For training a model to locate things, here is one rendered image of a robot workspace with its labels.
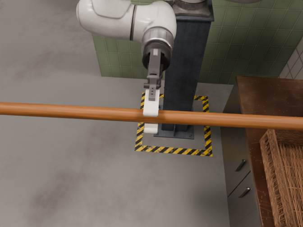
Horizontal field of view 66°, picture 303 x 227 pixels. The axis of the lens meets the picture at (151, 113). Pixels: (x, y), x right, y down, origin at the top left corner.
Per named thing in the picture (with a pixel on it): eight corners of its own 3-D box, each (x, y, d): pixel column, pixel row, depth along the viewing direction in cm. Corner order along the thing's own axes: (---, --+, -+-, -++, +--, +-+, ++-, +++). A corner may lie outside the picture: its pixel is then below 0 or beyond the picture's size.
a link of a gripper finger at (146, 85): (162, 68, 60) (163, 63, 59) (161, 89, 51) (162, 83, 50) (148, 67, 60) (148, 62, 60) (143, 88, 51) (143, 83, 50)
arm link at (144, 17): (172, 57, 72) (129, 50, 71) (172, 27, 81) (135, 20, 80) (180, 26, 64) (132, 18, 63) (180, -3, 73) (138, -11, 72)
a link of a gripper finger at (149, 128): (146, 106, 57) (146, 109, 58) (144, 131, 53) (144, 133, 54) (158, 107, 57) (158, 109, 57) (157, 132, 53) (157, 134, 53)
